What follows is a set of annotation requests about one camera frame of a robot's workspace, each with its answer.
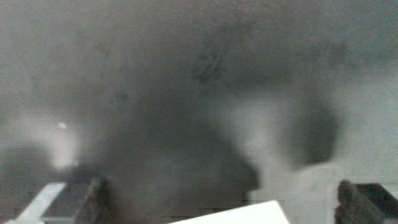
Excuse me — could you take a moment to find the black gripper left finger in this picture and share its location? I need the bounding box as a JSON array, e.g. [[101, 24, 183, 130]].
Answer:
[[12, 177, 112, 224]]

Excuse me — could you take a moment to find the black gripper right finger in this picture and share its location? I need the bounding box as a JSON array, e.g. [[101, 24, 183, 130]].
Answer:
[[334, 180, 398, 224]]

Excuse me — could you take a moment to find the white front drawer with knob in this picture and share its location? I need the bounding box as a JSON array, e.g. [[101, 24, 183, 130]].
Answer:
[[170, 201, 289, 224]]

